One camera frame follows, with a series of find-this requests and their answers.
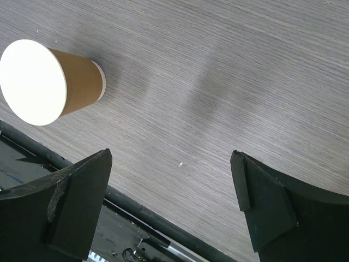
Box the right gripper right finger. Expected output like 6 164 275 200
230 150 348 261

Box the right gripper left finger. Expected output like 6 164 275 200
1 149 112 261

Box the brown paper coffee cup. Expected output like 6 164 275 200
1 39 106 126

